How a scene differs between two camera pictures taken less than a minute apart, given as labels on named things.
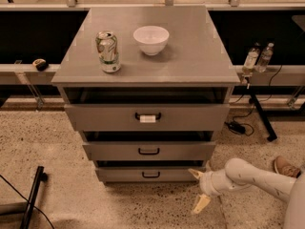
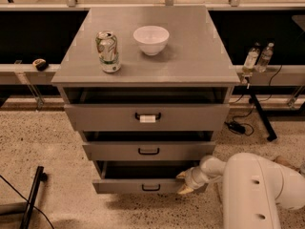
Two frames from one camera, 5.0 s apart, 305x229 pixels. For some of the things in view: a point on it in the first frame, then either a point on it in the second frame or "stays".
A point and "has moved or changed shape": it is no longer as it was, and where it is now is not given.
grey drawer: [149, 151] stays
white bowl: [152, 39] stays
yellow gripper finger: [202, 202] to [185, 190]
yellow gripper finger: [197, 175] to [182, 175]
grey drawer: [145, 117] stays
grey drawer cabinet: [148, 87] stays
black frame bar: [40, 176] stays
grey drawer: [148, 174] has moved or changed shape
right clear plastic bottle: [265, 58] stays
